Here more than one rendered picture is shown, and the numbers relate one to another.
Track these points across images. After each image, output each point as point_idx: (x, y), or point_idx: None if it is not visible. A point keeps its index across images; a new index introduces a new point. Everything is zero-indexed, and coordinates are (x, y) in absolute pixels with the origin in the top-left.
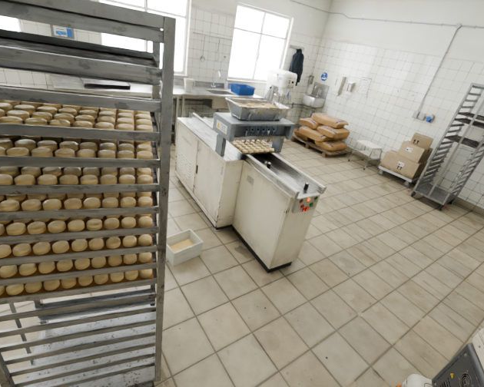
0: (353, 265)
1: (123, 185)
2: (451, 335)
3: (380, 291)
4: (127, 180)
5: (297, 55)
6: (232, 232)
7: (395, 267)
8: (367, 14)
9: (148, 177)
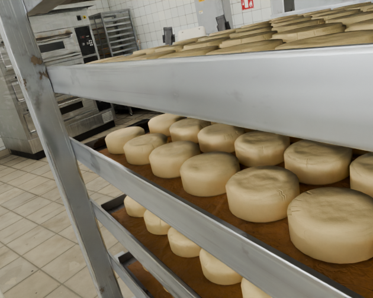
0: (15, 269)
1: (342, 4)
2: None
3: (61, 243)
4: (319, 10)
5: None
6: None
7: (20, 235)
8: None
9: (276, 18)
